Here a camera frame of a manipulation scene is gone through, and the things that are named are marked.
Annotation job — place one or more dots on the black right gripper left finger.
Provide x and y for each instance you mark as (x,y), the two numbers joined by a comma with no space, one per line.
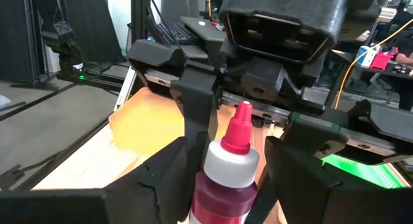
(96,208)

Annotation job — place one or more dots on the red food colouring bottle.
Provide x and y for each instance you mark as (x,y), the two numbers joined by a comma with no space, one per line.
(226,191)

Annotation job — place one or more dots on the green plastic basket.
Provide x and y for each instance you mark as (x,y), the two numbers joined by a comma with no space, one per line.
(355,170)

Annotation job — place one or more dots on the red box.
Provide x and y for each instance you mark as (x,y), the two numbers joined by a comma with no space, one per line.
(380,61)

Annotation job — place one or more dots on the black background machine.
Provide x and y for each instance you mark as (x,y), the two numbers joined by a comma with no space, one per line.
(64,46)

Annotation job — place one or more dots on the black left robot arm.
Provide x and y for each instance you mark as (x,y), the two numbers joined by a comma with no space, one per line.
(361,1)

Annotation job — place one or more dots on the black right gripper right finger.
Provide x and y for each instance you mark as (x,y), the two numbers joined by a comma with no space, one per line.
(322,201)

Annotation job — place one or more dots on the blue and white box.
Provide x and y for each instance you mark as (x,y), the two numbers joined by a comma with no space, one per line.
(366,56)

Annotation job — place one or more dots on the black keyboard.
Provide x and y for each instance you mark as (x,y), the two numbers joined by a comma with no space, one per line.
(177,33)

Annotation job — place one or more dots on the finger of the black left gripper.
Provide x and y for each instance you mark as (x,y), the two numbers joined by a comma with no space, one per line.
(200,101)
(316,138)

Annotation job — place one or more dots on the orange translucent plastic bin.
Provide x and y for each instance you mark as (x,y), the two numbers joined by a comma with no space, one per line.
(145,120)

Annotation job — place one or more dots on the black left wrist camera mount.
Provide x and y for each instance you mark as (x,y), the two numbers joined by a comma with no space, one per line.
(284,20)

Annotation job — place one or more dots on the person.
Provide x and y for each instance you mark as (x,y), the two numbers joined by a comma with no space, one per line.
(403,56)

